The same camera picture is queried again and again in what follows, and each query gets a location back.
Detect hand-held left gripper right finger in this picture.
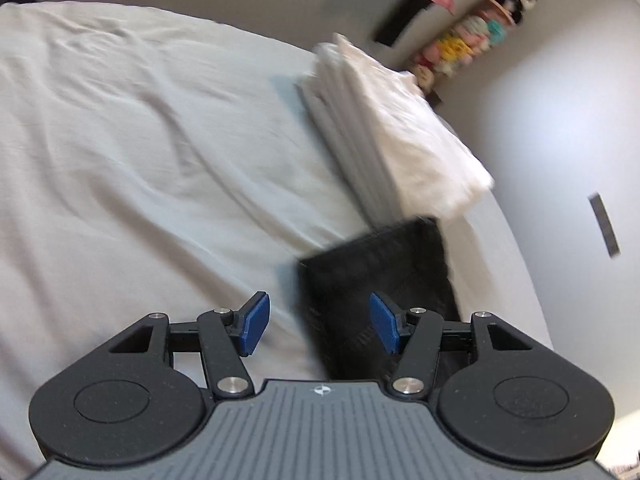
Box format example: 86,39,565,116
369,293,543,400

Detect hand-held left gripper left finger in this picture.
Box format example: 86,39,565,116
97,291,271,401

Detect black jeans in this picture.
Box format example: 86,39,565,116
296,216,462,382

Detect folded white duvet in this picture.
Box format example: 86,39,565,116
297,32,497,226

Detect bed with white sheet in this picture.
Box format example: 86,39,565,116
0,0,556,480

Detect column of plush toys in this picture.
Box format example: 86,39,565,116
412,0,540,98

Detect grey wall switch panel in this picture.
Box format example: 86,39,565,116
587,191,622,260

